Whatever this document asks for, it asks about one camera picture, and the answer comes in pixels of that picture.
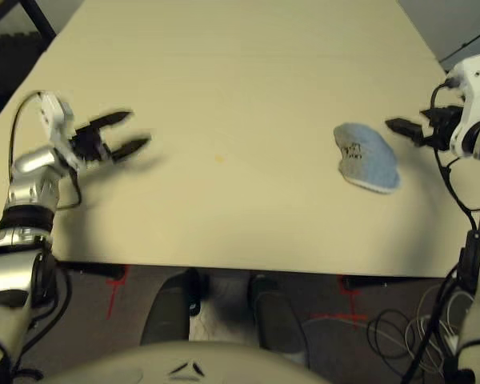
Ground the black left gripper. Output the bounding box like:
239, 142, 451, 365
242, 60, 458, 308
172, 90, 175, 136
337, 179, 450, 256
69, 110, 152, 166

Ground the dark grey left robot leg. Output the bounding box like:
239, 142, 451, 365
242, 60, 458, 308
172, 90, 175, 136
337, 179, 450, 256
139, 270, 204, 347

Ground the black tripod stand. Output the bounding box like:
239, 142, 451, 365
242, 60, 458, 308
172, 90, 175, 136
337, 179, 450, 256
438, 26, 480, 64

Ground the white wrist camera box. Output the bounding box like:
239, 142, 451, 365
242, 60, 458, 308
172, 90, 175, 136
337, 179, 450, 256
34, 90, 83, 171
447, 53, 480, 157

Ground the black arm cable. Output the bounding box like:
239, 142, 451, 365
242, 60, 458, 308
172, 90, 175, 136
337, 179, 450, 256
399, 79, 479, 384
8, 90, 84, 211

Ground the thin black floor cable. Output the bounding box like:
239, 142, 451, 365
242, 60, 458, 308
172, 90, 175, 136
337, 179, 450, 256
365, 306, 426, 362

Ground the dark grey right robot leg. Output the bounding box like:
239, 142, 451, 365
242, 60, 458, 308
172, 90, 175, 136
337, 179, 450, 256
249, 274, 312, 366

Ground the white floor cable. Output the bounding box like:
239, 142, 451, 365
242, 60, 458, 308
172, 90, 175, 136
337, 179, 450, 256
303, 311, 462, 361

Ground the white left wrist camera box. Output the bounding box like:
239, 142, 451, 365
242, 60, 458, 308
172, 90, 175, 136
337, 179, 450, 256
34, 90, 83, 171

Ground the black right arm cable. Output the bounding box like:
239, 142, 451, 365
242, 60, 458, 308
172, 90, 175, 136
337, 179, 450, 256
399, 79, 479, 384

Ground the grey robot torso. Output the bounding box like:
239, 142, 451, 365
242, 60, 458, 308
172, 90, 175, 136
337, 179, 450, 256
35, 339, 317, 384

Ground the black table foot bar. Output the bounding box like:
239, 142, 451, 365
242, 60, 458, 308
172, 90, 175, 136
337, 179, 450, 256
58, 262, 128, 282
341, 275, 390, 291

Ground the black foam floor mat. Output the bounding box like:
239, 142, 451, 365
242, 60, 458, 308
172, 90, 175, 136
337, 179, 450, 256
0, 31, 50, 133

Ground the black metal frame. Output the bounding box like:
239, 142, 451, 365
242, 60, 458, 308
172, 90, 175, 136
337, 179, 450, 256
0, 0, 58, 46

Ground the blue and grey rag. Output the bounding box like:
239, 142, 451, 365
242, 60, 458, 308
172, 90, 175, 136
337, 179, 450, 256
333, 122, 402, 196

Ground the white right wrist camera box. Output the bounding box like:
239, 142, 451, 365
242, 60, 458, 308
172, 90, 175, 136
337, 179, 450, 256
447, 53, 480, 157

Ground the dark grey robot leg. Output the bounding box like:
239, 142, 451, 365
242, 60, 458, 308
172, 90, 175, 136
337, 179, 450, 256
249, 274, 312, 366
139, 270, 204, 347

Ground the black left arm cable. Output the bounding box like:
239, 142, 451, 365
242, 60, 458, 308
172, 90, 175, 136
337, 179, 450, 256
8, 90, 84, 211

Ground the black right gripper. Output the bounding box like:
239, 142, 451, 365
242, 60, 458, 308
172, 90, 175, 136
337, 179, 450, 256
384, 106, 464, 150

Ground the red floor tape cross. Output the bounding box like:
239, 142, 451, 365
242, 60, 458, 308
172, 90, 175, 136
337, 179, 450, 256
310, 275, 369, 330
105, 265, 128, 321

